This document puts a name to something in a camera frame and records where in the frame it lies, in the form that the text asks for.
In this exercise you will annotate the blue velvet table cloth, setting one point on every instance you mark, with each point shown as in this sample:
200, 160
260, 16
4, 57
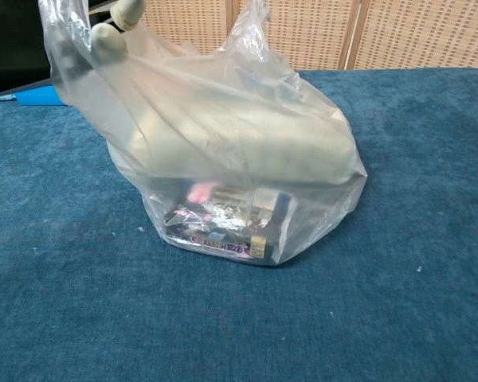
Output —
103, 318

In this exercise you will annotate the blue snack box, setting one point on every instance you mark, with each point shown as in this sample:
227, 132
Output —
36, 97

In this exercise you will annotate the wicker folding screen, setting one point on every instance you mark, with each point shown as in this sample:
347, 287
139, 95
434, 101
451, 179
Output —
422, 32

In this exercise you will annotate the black purple pad pack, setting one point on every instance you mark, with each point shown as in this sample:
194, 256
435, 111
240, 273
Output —
223, 238

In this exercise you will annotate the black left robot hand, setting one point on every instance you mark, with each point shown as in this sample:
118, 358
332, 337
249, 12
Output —
12, 44

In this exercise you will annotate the pale cream soft package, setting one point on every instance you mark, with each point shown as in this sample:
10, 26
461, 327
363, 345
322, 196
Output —
263, 155

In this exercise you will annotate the transparent plastic shopping bag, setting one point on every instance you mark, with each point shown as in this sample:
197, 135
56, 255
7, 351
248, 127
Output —
207, 99

